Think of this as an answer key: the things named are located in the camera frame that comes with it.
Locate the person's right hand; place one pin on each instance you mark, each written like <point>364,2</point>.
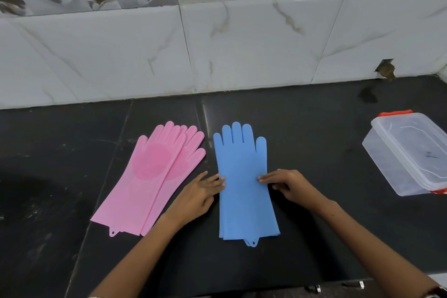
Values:
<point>297,187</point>

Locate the person's left hand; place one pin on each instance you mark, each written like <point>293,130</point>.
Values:
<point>193,200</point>

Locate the pink rubber glove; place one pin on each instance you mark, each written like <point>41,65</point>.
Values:
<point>190,158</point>
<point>139,196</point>

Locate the clear plastic box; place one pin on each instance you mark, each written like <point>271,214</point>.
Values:
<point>387,165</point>

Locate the clear plastic box lid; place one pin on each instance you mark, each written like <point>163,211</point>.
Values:
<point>412,147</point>

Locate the person's right forearm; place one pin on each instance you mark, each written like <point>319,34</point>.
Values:
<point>377,252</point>

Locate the person's left forearm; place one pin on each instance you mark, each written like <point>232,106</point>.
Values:
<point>139,263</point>

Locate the black white patterned sleeve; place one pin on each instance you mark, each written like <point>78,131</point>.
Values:
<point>436,292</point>

